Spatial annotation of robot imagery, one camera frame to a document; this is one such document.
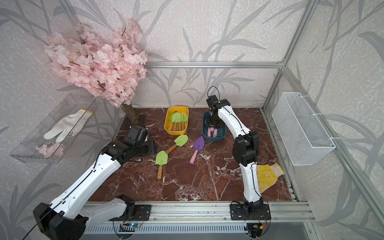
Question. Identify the white wire mesh basket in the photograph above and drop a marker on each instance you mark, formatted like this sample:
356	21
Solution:
301	131

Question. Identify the clear acrylic wall shelf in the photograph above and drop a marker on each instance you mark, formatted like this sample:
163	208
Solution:
50	140

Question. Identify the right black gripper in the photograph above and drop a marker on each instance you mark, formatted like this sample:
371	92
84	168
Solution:
207	121

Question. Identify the yellow dotted work glove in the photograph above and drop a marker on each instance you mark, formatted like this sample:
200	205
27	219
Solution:
268	176

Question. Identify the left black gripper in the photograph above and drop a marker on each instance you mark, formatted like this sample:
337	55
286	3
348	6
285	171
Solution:
152	148

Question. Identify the aluminium front rail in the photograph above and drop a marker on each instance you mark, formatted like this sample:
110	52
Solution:
220	212

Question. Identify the white cotton glove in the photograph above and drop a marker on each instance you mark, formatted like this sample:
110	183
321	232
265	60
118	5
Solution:
68	126

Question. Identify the green shovel wooden handle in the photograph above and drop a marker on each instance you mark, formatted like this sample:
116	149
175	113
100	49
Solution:
180	141
161	160
185	120
181	124
176	118

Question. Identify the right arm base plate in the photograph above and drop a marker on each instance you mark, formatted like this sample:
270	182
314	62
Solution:
238	213

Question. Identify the yellow plastic storage box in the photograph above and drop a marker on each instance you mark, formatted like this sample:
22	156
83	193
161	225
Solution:
180	109

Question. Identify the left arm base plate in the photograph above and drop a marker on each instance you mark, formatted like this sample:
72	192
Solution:
135	213

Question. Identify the dark teal storage box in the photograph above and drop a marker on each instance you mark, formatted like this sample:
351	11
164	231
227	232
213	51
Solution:
222	131

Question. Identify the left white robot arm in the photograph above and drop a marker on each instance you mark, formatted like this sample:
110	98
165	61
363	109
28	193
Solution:
64	217

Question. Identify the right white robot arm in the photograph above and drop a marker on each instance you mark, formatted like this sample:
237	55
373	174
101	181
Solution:
246	150

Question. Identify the pink cherry blossom tree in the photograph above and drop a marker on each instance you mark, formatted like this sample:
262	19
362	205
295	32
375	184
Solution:
110	69

